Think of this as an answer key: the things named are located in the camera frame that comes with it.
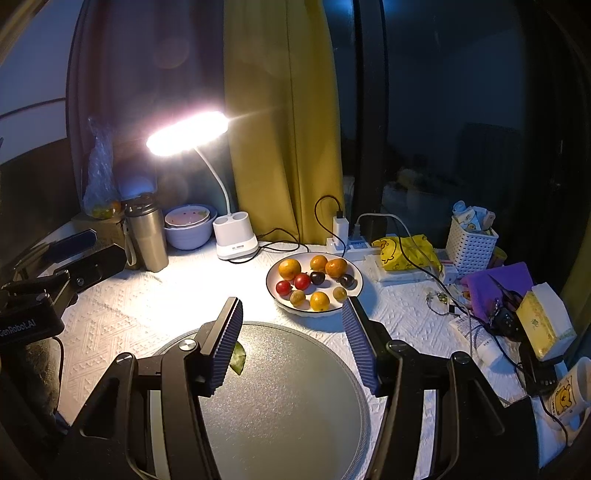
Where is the small yellow-green fruit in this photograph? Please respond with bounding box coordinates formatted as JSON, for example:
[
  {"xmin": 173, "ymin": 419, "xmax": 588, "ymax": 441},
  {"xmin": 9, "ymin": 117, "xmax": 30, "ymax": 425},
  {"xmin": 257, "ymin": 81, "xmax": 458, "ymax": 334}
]
[{"xmin": 332, "ymin": 286, "xmax": 348, "ymax": 303}]

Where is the orange kumquat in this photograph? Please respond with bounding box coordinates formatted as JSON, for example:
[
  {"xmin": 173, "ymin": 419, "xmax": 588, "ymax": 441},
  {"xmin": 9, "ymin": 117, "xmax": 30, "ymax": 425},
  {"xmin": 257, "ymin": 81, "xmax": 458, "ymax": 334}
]
[
  {"xmin": 310, "ymin": 255, "xmax": 328, "ymax": 272},
  {"xmin": 310, "ymin": 291, "xmax": 331, "ymax": 312}
]

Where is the large orange tangerine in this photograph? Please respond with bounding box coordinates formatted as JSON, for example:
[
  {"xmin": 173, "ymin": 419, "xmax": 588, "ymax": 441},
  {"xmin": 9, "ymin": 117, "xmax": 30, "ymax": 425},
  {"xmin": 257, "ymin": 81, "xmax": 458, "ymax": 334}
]
[{"xmin": 325, "ymin": 258, "xmax": 349, "ymax": 279}]

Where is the red cherry tomato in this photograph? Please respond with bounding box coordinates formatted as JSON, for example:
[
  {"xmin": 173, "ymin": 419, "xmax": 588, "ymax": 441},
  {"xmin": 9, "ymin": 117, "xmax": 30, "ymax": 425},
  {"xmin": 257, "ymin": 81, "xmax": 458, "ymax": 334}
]
[
  {"xmin": 274, "ymin": 280, "xmax": 293, "ymax": 297},
  {"xmin": 294, "ymin": 273, "xmax": 311, "ymax": 291}
]

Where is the orange with leaf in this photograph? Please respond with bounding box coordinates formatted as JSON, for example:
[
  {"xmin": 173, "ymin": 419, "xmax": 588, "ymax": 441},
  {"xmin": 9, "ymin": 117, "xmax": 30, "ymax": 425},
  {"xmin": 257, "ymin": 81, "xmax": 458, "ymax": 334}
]
[{"xmin": 277, "ymin": 258, "xmax": 301, "ymax": 281}]

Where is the tan kiwi-like fruit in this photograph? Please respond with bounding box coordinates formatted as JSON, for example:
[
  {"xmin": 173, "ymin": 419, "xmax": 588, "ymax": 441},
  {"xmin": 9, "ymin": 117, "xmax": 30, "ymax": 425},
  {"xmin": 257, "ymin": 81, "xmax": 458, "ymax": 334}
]
[{"xmin": 290, "ymin": 289, "xmax": 305, "ymax": 308}]

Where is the green leaf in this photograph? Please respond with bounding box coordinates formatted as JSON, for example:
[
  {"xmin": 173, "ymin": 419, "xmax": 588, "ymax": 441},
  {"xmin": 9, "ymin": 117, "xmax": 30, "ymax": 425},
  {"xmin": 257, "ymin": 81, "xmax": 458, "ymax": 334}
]
[{"xmin": 229, "ymin": 342, "xmax": 246, "ymax": 375}]

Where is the steel tumbler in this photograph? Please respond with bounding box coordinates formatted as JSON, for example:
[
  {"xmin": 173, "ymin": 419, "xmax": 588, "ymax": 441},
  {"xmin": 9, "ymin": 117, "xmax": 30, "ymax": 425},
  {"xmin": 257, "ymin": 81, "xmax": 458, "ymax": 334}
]
[{"xmin": 124, "ymin": 193, "xmax": 168, "ymax": 272}]

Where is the clear plastic bag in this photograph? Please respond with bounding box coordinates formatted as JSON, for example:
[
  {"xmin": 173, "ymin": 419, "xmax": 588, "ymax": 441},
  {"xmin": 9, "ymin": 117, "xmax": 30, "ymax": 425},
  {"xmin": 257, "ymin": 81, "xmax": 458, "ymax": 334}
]
[{"xmin": 82, "ymin": 117, "xmax": 120, "ymax": 220}]

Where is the white flat box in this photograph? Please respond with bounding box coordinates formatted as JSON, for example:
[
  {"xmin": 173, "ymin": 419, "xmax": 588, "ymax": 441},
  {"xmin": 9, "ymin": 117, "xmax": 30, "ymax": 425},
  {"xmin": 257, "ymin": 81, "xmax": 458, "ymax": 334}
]
[{"xmin": 362, "ymin": 255, "xmax": 433, "ymax": 285}]

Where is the lavender bowl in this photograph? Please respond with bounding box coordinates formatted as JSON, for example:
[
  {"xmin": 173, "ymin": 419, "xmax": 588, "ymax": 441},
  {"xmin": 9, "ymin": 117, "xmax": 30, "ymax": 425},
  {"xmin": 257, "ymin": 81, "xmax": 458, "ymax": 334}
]
[{"xmin": 164, "ymin": 204, "xmax": 217, "ymax": 251}]

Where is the white bowl with dark rim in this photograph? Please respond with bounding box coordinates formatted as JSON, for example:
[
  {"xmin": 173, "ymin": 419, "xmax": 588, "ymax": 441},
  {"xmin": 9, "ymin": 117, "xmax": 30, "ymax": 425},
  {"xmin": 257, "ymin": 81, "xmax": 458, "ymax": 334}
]
[{"xmin": 266, "ymin": 253, "xmax": 363, "ymax": 317}]

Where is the round grey glass tray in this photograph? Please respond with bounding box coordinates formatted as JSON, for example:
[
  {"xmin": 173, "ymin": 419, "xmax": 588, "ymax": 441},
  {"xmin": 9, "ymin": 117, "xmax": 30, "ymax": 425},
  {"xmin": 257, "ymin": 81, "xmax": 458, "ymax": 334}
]
[{"xmin": 147, "ymin": 321, "xmax": 373, "ymax": 480}]

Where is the white power strip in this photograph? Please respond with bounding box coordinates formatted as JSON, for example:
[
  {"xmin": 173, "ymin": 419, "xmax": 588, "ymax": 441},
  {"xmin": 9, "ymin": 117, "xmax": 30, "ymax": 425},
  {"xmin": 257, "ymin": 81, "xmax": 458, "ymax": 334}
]
[{"xmin": 325, "ymin": 237, "xmax": 380, "ymax": 262}]

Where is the yellow duck snack bag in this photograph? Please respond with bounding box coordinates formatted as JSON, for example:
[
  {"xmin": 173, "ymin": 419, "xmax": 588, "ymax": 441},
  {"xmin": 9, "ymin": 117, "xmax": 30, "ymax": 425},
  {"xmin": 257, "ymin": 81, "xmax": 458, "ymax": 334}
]
[{"xmin": 372, "ymin": 235, "xmax": 441, "ymax": 272}]

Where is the white cream tube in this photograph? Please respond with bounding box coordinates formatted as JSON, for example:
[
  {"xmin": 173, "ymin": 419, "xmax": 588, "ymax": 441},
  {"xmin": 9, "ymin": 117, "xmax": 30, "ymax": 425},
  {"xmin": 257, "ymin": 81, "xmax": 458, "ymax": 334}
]
[{"xmin": 450, "ymin": 315, "xmax": 503, "ymax": 368}]

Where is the white desk lamp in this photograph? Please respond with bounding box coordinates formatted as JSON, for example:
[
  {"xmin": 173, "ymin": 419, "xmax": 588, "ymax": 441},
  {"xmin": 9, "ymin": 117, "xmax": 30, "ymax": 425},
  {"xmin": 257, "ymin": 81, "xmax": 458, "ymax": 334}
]
[{"xmin": 145, "ymin": 110, "xmax": 261, "ymax": 261}]

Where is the white charger plug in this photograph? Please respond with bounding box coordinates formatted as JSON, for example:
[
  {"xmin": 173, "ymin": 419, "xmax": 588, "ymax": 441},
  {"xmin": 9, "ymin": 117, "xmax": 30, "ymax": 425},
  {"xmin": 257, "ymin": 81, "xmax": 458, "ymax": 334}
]
[{"xmin": 332, "ymin": 216, "xmax": 349, "ymax": 243}]

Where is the purple cloth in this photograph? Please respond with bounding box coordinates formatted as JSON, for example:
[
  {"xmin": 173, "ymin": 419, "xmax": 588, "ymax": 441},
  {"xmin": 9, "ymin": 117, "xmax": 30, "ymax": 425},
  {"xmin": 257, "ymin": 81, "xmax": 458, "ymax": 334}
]
[{"xmin": 461, "ymin": 262, "xmax": 533, "ymax": 320}]

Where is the white perforated basket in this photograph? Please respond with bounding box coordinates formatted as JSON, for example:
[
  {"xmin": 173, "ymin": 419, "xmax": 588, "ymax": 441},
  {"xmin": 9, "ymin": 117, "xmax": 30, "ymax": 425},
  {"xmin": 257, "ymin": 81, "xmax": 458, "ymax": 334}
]
[{"xmin": 446, "ymin": 218, "xmax": 499, "ymax": 277}]

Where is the yellow tissue box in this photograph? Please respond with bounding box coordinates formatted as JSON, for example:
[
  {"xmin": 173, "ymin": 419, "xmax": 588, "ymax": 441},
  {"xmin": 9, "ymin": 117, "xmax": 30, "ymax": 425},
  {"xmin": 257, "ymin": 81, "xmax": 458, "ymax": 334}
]
[{"xmin": 517, "ymin": 282, "xmax": 576, "ymax": 361}]

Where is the white duck mug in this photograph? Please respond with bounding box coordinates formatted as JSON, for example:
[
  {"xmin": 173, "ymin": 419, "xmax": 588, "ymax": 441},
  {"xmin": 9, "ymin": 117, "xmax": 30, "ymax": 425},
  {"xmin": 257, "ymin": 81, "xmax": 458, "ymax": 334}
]
[{"xmin": 545, "ymin": 357, "xmax": 591, "ymax": 425}]

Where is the yellow curtain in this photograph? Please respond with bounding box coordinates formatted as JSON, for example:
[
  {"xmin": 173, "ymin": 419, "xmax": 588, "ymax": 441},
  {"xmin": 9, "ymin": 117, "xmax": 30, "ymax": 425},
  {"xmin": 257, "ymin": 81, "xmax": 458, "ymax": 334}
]
[{"xmin": 223, "ymin": 1, "xmax": 344, "ymax": 245}]

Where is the white cable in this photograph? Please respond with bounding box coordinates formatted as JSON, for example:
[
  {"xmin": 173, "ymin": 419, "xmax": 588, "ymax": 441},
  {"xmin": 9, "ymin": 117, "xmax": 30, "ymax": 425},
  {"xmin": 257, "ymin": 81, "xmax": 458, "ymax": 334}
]
[{"xmin": 353, "ymin": 212, "xmax": 412, "ymax": 241}]

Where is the black cable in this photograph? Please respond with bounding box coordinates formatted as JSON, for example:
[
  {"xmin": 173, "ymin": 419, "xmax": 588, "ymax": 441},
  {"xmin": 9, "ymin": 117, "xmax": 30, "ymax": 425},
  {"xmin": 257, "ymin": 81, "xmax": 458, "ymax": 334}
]
[{"xmin": 227, "ymin": 194, "xmax": 569, "ymax": 444}]

